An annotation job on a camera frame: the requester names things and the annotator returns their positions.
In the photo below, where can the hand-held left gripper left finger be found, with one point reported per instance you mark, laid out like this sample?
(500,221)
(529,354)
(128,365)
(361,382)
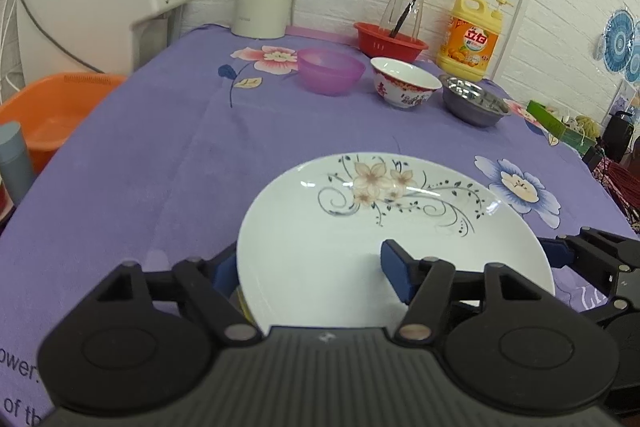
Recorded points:
(225,271)

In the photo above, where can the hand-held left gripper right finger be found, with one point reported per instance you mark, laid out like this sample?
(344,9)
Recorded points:
(396,272)

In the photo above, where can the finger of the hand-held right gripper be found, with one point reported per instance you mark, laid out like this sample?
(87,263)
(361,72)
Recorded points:
(552,253)

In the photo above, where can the white floral plate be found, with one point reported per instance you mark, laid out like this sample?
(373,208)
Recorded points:
(325,267)

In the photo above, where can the purple floral tablecloth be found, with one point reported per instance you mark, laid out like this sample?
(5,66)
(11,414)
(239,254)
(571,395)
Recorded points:
(165,157)

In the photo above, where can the green box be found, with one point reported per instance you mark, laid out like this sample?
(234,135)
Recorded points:
(560,122)

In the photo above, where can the beige yarn ball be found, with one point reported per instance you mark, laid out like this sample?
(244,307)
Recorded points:
(587,126)

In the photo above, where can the stainless steel bowl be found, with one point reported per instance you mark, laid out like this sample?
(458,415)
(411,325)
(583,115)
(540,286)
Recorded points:
(472,107)

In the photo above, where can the white red-patterned ceramic bowl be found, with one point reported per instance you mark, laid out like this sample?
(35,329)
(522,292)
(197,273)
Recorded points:
(405,89)

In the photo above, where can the purple plastic bowl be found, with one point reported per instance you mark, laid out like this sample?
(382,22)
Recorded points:
(330,72)

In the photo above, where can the blue paper fan decoration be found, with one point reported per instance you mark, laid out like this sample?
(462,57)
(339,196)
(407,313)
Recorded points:
(620,42)

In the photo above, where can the red plastic strainer basket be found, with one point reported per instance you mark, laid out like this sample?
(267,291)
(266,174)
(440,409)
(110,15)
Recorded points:
(395,49)

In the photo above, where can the yellow dish soap bottle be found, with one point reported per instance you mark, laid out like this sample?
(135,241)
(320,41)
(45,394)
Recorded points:
(467,42)

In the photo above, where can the orange plastic basin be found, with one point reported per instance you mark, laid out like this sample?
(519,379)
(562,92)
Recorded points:
(45,117)

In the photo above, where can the grey-blue bottle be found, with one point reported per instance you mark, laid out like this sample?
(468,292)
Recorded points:
(14,162)

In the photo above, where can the black bottle brush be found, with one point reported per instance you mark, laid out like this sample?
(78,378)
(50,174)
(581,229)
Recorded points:
(406,9)

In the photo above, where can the clear glass bottle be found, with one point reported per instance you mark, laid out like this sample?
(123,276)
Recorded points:
(415,7)

